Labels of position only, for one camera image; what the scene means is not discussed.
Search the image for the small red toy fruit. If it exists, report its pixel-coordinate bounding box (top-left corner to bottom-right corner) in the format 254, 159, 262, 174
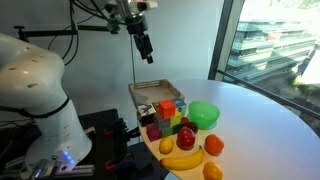
180, 116, 191, 127

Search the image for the yellow toy lemon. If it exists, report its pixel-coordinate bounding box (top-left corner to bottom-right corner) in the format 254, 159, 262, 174
158, 137, 175, 155

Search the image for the grey block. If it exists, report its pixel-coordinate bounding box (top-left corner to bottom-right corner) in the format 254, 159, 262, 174
153, 113, 172, 132

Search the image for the yellow-orange toy fruit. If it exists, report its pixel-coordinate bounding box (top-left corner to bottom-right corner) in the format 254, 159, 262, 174
202, 161, 224, 180

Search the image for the black clamp with red handles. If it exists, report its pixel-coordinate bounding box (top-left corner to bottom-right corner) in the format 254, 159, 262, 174
94, 108, 143, 176

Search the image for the green plastic bowl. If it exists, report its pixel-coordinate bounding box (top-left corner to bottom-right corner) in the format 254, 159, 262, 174
188, 100, 221, 130

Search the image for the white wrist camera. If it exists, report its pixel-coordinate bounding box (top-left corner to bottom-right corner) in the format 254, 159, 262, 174
128, 0, 159, 13

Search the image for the orange-red toy fruit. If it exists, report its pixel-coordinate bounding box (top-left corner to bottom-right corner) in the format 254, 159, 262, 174
203, 134, 225, 157

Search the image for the thin grey cable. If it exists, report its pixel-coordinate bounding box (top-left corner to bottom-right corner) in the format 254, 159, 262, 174
129, 34, 137, 84

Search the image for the wooden tray box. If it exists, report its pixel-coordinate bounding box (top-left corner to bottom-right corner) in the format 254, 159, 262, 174
128, 78, 186, 107

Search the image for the lime green block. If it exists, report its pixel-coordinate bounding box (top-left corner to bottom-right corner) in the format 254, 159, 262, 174
162, 109, 184, 138

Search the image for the black mounting bar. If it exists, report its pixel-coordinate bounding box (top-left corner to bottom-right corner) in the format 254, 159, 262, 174
13, 24, 113, 43

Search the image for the magenta block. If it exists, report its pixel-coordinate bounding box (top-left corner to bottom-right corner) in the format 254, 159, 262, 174
145, 123, 163, 143

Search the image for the aluminium extrusion rail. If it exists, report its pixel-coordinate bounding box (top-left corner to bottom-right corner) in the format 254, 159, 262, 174
0, 163, 96, 180

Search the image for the yellow toy banana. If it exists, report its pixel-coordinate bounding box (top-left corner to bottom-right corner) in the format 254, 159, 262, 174
159, 145, 205, 172

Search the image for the green cable clip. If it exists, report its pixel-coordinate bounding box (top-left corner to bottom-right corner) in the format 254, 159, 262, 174
106, 15, 127, 35

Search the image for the dark toy plum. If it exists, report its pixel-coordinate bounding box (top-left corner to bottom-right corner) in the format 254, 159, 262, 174
187, 121, 200, 135

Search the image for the dark window frame post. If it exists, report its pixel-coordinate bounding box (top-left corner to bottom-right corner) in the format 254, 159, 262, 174
207, 0, 246, 81

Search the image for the orange toy block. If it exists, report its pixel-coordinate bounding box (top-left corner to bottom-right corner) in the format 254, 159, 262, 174
157, 99, 177, 120

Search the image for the red toy apple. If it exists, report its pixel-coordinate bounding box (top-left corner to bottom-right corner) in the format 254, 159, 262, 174
176, 127, 196, 151

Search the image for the blue number block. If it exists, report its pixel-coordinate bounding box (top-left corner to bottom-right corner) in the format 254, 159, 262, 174
170, 97, 188, 117

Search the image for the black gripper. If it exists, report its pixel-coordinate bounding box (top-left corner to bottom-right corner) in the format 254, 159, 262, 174
125, 13, 155, 65

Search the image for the black cable bundle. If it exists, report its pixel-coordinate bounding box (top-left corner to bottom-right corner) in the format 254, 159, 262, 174
47, 0, 111, 67

